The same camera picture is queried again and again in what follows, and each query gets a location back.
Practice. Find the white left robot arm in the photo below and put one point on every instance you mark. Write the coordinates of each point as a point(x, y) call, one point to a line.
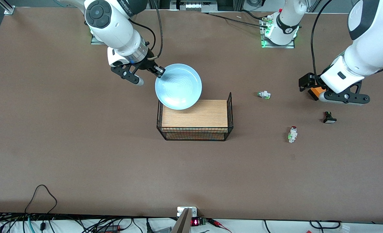
point(369, 48)

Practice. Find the light blue plate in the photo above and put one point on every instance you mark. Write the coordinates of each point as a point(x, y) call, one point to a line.
point(178, 87)

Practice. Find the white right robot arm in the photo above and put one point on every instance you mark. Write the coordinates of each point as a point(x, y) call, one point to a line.
point(113, 29)

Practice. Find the grey metal bar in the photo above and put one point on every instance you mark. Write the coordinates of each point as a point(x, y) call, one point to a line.
point(182, 225)

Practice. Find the red probe lead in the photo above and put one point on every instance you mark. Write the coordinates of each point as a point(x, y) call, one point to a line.
point(217, 223)

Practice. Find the black power adapter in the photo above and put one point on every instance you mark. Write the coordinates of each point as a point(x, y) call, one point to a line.
point(109, 229)

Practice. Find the white push button red cap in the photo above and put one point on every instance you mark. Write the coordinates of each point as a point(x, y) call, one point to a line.
point(292, 135)

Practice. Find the white power strip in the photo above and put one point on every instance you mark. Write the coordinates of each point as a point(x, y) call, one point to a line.
point(194, 5)

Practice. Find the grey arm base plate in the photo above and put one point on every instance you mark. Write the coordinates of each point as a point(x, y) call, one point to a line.
point(275, 46)
point(96, 40)

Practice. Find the white push button green cap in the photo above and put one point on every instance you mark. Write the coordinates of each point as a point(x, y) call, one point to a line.
point(264, 95)

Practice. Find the small white box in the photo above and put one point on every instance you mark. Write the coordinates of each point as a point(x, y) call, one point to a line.
point(181, 210)

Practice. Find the aluminium extrusion profile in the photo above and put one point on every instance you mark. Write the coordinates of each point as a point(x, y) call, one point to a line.
point(7, 8)

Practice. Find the black square button white cap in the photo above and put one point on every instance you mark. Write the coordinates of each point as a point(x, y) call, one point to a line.
point(329, 119)

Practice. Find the red display module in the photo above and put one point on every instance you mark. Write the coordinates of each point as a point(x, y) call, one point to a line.
point(195, 222)

